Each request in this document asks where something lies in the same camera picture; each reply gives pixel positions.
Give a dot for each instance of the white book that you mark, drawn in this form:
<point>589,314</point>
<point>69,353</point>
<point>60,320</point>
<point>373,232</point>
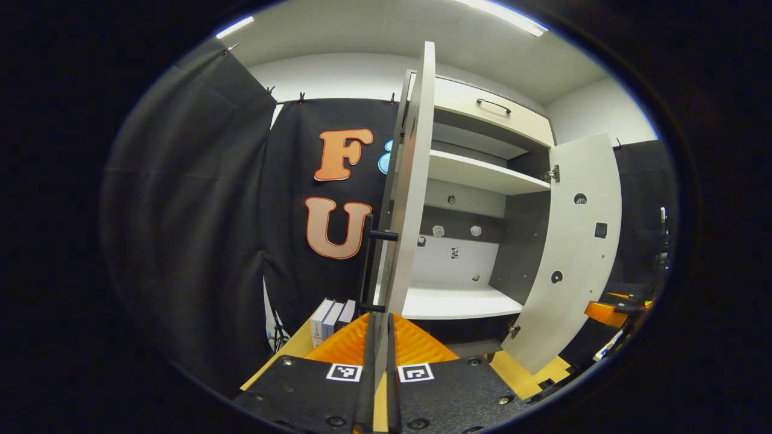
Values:
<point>318,322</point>

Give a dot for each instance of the shoe cabinet door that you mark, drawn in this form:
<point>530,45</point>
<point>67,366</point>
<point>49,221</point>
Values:
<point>416,181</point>
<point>573,253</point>

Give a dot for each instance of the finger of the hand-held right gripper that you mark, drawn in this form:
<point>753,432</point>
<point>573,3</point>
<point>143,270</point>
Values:
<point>618,296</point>
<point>603,313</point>

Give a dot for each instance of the beige double-door shoe cabinet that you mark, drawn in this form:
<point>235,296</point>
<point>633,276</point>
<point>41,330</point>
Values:
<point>476,175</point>

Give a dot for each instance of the light blue book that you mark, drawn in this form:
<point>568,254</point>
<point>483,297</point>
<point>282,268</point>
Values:
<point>332,319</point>

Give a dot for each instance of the black tripod stand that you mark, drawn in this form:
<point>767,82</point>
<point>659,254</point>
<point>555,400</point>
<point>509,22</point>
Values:
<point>278,331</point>

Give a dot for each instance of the row of black cloth clips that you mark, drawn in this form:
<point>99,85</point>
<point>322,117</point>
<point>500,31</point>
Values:
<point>300,97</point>

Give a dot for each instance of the black backdrop cloth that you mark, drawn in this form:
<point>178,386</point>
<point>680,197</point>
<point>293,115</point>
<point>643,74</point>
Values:
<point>181,211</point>

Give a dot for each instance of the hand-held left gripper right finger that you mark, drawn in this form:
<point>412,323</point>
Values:
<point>458,392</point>

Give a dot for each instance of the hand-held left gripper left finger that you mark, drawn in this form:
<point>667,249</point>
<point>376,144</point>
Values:
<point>307,392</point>

